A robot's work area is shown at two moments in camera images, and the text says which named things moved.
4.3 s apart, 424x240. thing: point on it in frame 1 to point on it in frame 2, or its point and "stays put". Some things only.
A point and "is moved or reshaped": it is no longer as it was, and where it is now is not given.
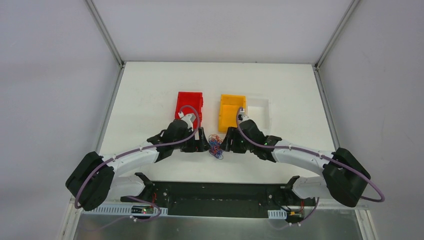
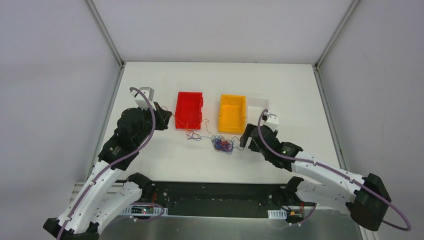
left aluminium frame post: (107, 35) stays put
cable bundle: (216, 149) is moved or reshaped
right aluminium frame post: (322, 57) stays put
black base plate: (221, 199) stays put
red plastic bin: (190, 103) stays put
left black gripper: (196, 141) to (158, 117)
